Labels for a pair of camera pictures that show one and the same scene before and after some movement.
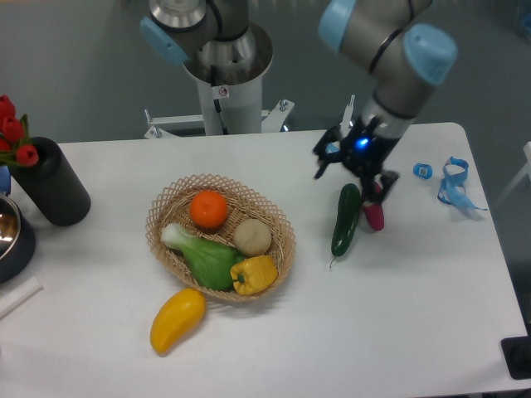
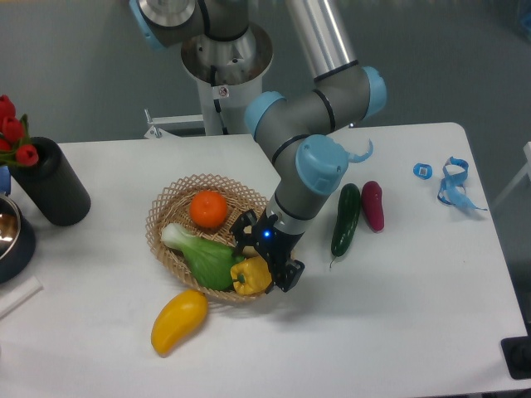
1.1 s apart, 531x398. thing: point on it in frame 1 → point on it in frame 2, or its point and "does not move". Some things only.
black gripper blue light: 364,152 → 278,244
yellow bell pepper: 253,274 does not move
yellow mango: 178,317 does not move
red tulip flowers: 15,147 does not move
